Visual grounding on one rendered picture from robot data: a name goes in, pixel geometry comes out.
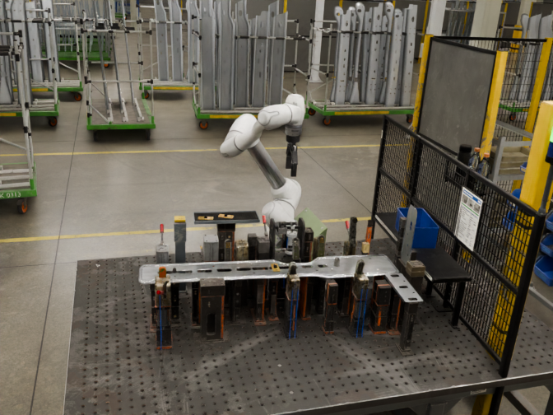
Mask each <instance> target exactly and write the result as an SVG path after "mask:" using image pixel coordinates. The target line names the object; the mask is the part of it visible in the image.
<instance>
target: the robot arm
mask: <svg viewBox="0 0 553 415"><path fill-rule="evenodd" d="M303 120H304V98H303V97H302V96H301V95H297V94H291V95H288V97H287V98H286V103H285V104H283V105H271V106H268V107H265V108H264V109H262V110H261V111H260V112H259V114H258V121H257V120H256V119H255V117H254V116H252V115H251V114H243V115H241V116H239V117H238V118H237V120H235V122H234V123H233V125H232V126H231V128H230V131H229V133H228V135H227V136H226V138H225V142H223V143H222V145H221V149H220V151H221V155H222V156H225V157H228V158H231V157H235V156H238V155H239V154H241V153H243V152H244V151H245V150H247V151H248V152H249V154H250V156H251V157H252V158H253V160H254V161H255V163H256V164H257V166H258V168H259V169H260V170H261V171H262V173H263V174H264V176H265V177H266V179H267V181H268V182H269V184H270V185H271V193H272V197H273V200H274V201H272V202H269V203H267V204H266V205H265V206H264V207H263V210H262V216H263V215H264V216H266V222H267V224H266V225H267V226H268V227H270V219H271V218H274V220H275V222H276V221H286V222H290V221H292V222H293V221H296V220H294V211H295V209H296V208H297V206H298V203H299V201H300V197H301V187H300V184H299V183H298V182H297V181H295V180H291V179H288V178H284V177H283V176H282V174H281V172H280V171H279V170H278V168H277V166H276V165H275V163H274V162H273V160H272V158H271V157H270V156H269V154H268V153H267V151H266V149H265V148H264V146H263V145H262V143H261V142H260V140H259V139H260V137H261V135H262V131H263V129H266V130H272V129H274V128H279V127H280V126H282V125H284V124H285V125H286V128H285V130H286V131H285V133H286V141H287V142H288V143H287V148H286V169H291V171H290V177H296V170H297V165H298V154H297V148H298V147H297V146H296V143H297V142H299V141H300V135H301V134H302V123H303ZM291 160H292V163H291ZM276 235H277V237H276V238H277V242H276V243H275V246H276V247H279V246H280V245H281V243H282V234H278V232H277V230H276Z"/></svg>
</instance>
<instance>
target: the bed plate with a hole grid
mask: <svg viewBox="0 0 553 415"><path fill-rule="evenodd" d="M145 264H156V254H155V255H143V256H132V257H120V258H108V259H87V260H77V268H76V270H77V271H76V277H75V287H74V296H73V305H72V322H71V332H70V341H69V350H68V359H67V378H66V386H65V395H64V405H63V415H323V414H328V413H338V412H343V411H349V410H354V409H359V408H369V407H375V406H380V405H385V404H391V403H400V402H406V401H412V400H417V399H427V398H433V397H438V396H443V395H449V394H459V393H464V392H469V391H475V390H480V389H490V388H495V387H500V386H506V385H516V384H522V383H527V382H533V381H538V380H548V379H553V330H552V329H550V328H549V327H548V326H546V325H544V324H543V322H541V321H540V320H539V319H538V318H537V317H536V316H535V315H533V314H532V313H531V312H530V311H528V310H527V309H526V308H524V310H523V316H522V319H521V323H520V326H519V330H518V336H517V340H516V343H515V347H514V350H513V356H512V360H511V362H510V366H509V372H508V375H507V377H504V378H502V377H501V376H500V375H499V373H498V372H499V368H500V365H499V364H498V363H497V362H496V361H494V360H493V359H492V357H491V356H490V355H489V354H488V353H487V351H486V350H485V348H484V347H483V346H482V345H481V344H480V342H479V341H478V340H477V339H476V338H475V336H474V335H473V334H472V333H471V332H470V330H469V329H468V328H467V327H466V326H465V324H464V323H463V322H462V321H461V320H460V319H459V320H458V326H459V327H460V329H453V327H452V326H451V325H450V324H449V323H448V322H449V321H451V320H452V316H453V312H437V310H436V309H435V308H434V307H433V306H432V305H431V302H443V299H442V298H441V297H440V296H439V294H438V293H437V292H436V291H435V290H434V288H433V289H432V295H433V296H434V297H427V296H426V294H425V293H424V292H423V291H426V286H427V281H426V280H425V279H424V278H423V283H422V288H421V298H422V299H423V300H424V301H423V302H422V301H420V302H419V305H418V312H417V317H416V324H414V328H413V333H412V338H411V346H410V349H411V350H412V351H413V353H414V355H413V356H404V357H403V356H402V354H401V353H400V352H399V350H398V349H397V347H396V345H395V343H400V339H401V334H400V335H392V336H391V335H389V334H388V332H387V330H386V329H385V331H386V334H381V335H378V334H373V333H372V331H370V330H369V329H368V326H369V325H368V324H369V320H370V313H371V310H372V308H371V306H370V305H369V303H370V302H371V296H372V290H373V283H374V277H367V278H368V279H369V284H368V292H367V300H366V305H365V302H364V309H363V315H362V316H363V319H364V313H365V319H364V326H363V333H362V334H363V337H362V338H354V339H350V338H348V337H350V333H349V331H348V330H347V329H346V328H347V326H348V324H349V317H347V318H341V317H340V315H339V314H338V312H337V315H334V318H333V321H334V325H333V331H334V333H337V334H336V336H335V335H334V334H332V333H331V334H330V335H329V334H325V333H324V332H323V331H321V329H320V327H319V326H322V325H323V317H324V316H325V307H326V300H325V296H324V304H323V315H318V313H317V311H316V309H315V306H316V301H315V300H312V303H311V312H310V317H311V319H307V320H302V319H301V316H300V313H299V311H298V307H299V301H298V305H297V329H296V333H298V334H297V335H299V337H300V338H297V339H296V340H295V339H288V338H285V336H284V337H283V335H284V334H283V335H282V333H281V331H280V330H281V328H282V327H283V326H284V312H283V309H284V301H281V302H277V303H276V313H277V316H278V319H279V320H278V321H269V319H268V317H267V312H266V308H268V307H269V304H268V303H269V302H268V303H264V318H265V320H266V323H267V325H266V326H255V325H254V322H253V316H252V313H251V310H250V309H251V308H253V299H247V300H248V302H247V303H248V307H246V308H244V309H243V307H241V308H240V310H243V311H244V317H245V320H246V324H240V325H225V316H224V329H223V331H228V333H229V337H230V341H229V342H228V343H205V344H195V343H194V336H193V333H201V331H200V329H199V330H191V327H190V317H189V312H191V311H192V283H191V282H186V285H187V289H188V292H186V293H179V315H181V323H182V327H178V328H171V333H172V335H174V338H175V342H174V343H172V346H173V348H174V350H172V349H162V350H160V349H157V351H156V352H155V350H154V348H155V347H156V342H155V340H156V333H151V332H150V317H151V291H150V284H141V283H140V282H139V281H138V277H139V268H140V267H141V266H142V265H145ZM366 325H368V326H367V327H366ZM159 350H160V351H159Z"/></svg>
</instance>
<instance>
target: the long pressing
mask: <svg viewBox="0 0 553 415"><path fill-rule="evenodd" d="M336 257H338V258H339V259H340V266H338V267H336V266H334V259H335V258H336ZM358 259H363V260H364V262H365V266H364V270H363V272H364V273H365V275H366V277H376V276H385V274H387V273H399V271H398V269H397V268H396V267H395V265H394V264H393V263H392V261H391V260H390V259H389V258H388V257H387V256H386V255H384V254H368V255H347V256H326V257H317V258H316V259H314V260H313V261H311V262H308V263H296V265H297V269H296V272H297V274H298V276H299V277H324V278H341V277H354V274H355V270H356V263H357V260H358ZM271 263H277V264H278V267H289V263H283V262H280V261H278V260H275V259H266V260H245V261H225V262H203V263H163V264H145V265H142V266H141V267H140V268H139V277H138V281H139V282H140V283H141V284H155V276H156V275H159V274H158V272H159V267H161V266H164V267H166V272H172V273H171V274H166V277H167V275H170V283H181V282H200V278H216V277H223V278H224V281H234V280H252V279H270V278H287V273H288V270H289V269H288V268H287V269H280V272H273V270H272V269H268V270H253V268H271V267H272V266H271ZM251 264H252V265H251ZM319 265H327V267H325V268H320V267H319ZM213 266H214V267H213ZM302 266H312V268H302ZM173 268H176V272H177V273H173ZM237 268H250V270H249V271H237ZM218 269H231V271H229V272H217V270H218ZM332 269H333V270H332ZM378 269H379V270H378ZM198 270H211V272H209V273H198ZM316 270H318V271H316ZM178 271H192V272H191V273H178Z"/></svg>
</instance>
